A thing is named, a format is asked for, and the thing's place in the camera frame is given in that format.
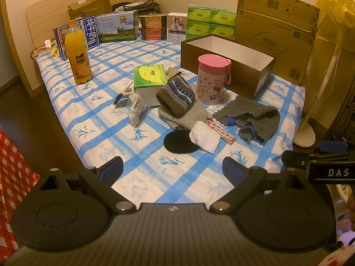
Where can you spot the wooden headboard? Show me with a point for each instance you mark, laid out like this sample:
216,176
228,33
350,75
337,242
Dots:
50,16

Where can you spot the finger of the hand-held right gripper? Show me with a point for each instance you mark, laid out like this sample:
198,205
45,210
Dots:
332,146
295,158

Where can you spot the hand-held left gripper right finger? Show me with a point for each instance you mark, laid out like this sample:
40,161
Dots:
231,169

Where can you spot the black rack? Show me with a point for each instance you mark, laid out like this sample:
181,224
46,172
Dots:
344,116

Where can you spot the black bag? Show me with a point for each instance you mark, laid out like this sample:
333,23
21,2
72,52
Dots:
149,7

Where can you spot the red checked cloth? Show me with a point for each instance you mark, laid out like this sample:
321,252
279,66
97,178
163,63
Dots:
14,185

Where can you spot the orange black gift box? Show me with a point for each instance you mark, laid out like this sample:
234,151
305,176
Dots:
154,34
152,21

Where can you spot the blue milk carton box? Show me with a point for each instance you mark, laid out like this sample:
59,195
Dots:
88,30

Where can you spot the cotton swab bag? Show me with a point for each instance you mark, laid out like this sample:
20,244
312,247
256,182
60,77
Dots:
137,109

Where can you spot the black round pad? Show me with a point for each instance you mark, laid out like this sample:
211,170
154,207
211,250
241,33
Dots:
176,142

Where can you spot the single green tissue pack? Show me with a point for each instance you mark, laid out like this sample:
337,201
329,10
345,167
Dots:
149,77

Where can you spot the small brown cardboard box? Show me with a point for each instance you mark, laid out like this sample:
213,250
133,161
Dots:
91,4

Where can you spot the pink cartoon cup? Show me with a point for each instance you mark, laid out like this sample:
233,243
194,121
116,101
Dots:
210,86

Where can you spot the blue white sachet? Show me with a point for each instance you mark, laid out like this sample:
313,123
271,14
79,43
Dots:
119,99

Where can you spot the brown striped knit hat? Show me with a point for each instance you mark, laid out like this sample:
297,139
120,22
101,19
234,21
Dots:
176,97

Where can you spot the stack of green tissue packets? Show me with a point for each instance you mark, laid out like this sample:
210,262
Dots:
210,22

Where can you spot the light grey cloth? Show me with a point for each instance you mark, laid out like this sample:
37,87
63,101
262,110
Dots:
191,115

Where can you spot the wicker basket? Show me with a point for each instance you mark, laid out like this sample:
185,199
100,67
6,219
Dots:
38,52

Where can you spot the blue checked bed sheet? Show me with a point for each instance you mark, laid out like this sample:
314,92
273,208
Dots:
138,155

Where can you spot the small white cube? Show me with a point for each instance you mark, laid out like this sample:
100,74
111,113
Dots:
48,43

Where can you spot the cow print milk box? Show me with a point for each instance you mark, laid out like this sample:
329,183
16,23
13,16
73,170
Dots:
116,27

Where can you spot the yellow plastic bag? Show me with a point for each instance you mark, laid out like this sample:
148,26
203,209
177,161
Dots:
332,5

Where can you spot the beige sock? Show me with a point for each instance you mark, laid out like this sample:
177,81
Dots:
173,72

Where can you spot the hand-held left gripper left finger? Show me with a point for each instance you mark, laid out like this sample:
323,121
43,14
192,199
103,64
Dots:
112,169

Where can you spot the large cardboard box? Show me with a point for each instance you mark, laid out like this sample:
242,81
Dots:
277,38

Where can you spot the pink strawberry print packet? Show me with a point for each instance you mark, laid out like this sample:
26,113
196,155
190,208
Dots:
223,133

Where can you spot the orange juice bottle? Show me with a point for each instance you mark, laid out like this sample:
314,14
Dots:
77,58

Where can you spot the cream scrunchie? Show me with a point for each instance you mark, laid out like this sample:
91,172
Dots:
128,91

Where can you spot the brown shoe box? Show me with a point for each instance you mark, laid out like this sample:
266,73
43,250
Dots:
191,58

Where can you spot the white folded cloth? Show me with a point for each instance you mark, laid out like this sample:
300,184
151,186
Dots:
205,138

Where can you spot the white product box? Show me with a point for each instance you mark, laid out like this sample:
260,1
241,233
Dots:
177,29

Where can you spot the dark grey cloth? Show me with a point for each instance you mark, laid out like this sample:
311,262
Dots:
260,116

